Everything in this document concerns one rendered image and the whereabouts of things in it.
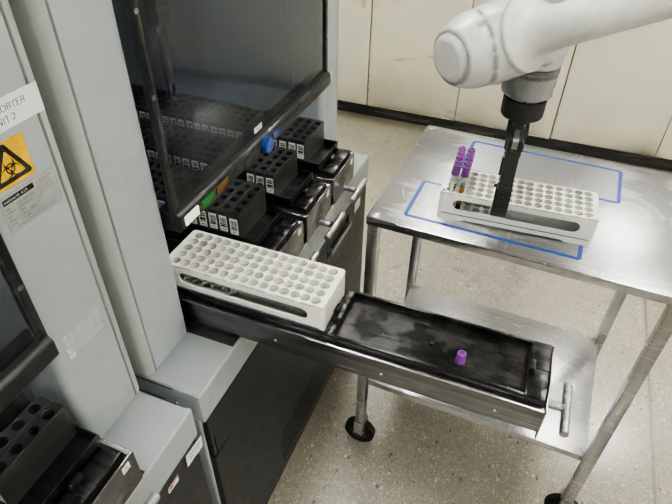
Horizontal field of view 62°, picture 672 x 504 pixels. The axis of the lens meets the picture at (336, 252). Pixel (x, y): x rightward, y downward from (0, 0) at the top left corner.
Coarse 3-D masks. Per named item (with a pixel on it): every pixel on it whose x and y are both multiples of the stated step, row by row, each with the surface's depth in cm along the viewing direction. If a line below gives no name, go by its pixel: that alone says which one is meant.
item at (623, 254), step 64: (384, 192) 120; (640, 192) 122; (512, 256) 105; (576, 256) 105; (640, 256) 105; (512, 320) 166; (384, 384) 147; (576, 384) 148; (640, 384) 111; (576, 448) 134
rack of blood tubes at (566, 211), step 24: (456, 192) 110; (480, 192) 110; (528, 192) 110; (552, 192) 110; (576, 192) 111; (456, 216) 112; (480, 216) 110; (528, 216) 114; (552, 216) 105; (576, 216) 104; (576, 240) 107
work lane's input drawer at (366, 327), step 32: (192, 320) 99; (224, 320) 95; (256, 320) 93; (288, 320) 91; (352, 320) 93; (384, 320) 94; (416, 320) 94; (448, 320) 92; (320, 352) 91; (352, 352) 88; (384, 352) 86; (416, 352) 88; (448, 352) 88; (480, 352) 89; (512, 352) 89; (544, 352) 87; (416, 384) 87; (448, 384) 84; (480, 384) 83; (512, 384) 84; (544, 384) 82; (512, 416) 83; (544, 416) 80
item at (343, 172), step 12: (336, 156) 133; (348, 156) 135; (300, 168) 129; (324, 168) 128; (336, 168) 128; (348, 168) 135; (324, 180) 128; (336, 180) 128; (348, 180) 137; (336, 192) 131
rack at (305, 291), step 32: (192, 256) 97; (224, 256) 97; (256, 256) 96; (288, 256) 96; (192, 288) 96; (224, 288) 96; (256, 288) 90; (288, 288) 90; (320, 288) 90; (320, 320) 89
